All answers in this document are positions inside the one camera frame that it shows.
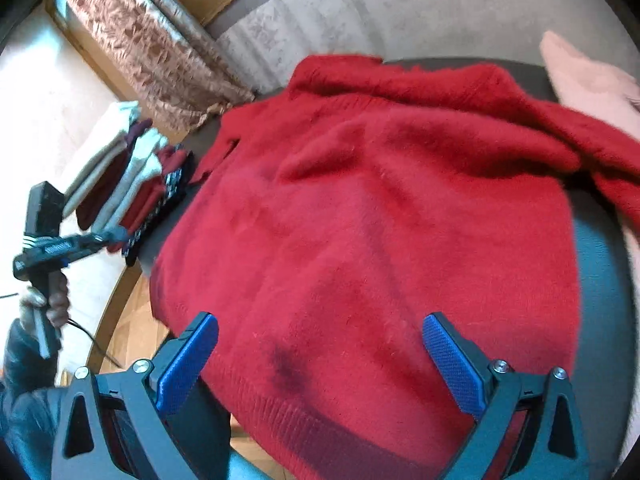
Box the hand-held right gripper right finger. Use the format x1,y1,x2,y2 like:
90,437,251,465
421,311,589,480

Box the stack of folded clothes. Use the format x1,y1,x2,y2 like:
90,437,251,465
62,100,197,267

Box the black cable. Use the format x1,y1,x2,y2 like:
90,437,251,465
64,319,122,367

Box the pink knit sweater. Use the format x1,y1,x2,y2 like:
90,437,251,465
539,30,640,243

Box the person's left hand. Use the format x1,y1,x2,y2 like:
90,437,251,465
20,275,71,342

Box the red knit sweater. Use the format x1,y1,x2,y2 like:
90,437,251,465
149,54,640,480

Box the brown patterned curtain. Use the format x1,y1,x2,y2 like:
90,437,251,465
52,0,257,132

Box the grey sofa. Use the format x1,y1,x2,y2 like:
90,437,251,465
85,0,640,480

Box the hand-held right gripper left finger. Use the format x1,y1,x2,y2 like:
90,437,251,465
50,311,232,480

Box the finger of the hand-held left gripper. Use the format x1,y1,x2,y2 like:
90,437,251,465
97,226,132,253

